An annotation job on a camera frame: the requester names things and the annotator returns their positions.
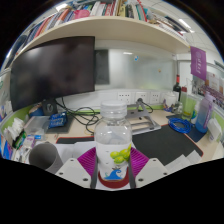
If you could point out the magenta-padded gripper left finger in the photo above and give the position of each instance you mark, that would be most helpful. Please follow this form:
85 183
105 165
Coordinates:
71 170

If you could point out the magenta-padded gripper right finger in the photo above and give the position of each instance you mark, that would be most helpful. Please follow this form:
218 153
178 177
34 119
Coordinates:
153 170

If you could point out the clear plastic water bottle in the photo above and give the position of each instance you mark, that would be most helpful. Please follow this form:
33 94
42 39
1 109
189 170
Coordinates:
112 136

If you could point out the black desk mat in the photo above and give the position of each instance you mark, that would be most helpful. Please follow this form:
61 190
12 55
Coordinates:
160 143

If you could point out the folded white paper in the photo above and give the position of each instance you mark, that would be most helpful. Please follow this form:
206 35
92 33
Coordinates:
181 162

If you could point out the grey cup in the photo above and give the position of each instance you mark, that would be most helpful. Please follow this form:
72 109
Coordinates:
45 158

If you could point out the grey metal laptop stand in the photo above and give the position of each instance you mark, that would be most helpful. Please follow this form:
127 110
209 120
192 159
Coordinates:
143 121

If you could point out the small blue box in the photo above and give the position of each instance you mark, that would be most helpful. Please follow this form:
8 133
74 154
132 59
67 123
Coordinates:
58 120

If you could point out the clear plastic box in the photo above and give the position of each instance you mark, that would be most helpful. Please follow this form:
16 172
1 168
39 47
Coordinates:
36 125

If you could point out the white tissue pile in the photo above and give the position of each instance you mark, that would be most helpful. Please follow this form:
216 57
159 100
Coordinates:
13 130

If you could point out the white soft pack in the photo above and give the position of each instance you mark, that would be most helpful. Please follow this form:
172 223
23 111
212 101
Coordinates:
215 130

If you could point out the purple drinking bottle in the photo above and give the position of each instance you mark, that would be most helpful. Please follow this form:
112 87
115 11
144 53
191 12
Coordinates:
203 115

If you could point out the dark wine bottle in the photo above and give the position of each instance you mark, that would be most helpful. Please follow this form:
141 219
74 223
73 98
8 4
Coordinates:
177 90

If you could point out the black computer monitor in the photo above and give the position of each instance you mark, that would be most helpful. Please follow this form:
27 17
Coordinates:
53 71

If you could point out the purple hanging banner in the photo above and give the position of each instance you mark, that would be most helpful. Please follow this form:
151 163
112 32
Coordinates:
198 63

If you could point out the colourful wall poster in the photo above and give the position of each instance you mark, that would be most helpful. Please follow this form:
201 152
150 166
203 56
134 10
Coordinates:
213 88

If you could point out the wall shelf with books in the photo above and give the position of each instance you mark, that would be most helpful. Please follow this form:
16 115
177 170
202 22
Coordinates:
110 30

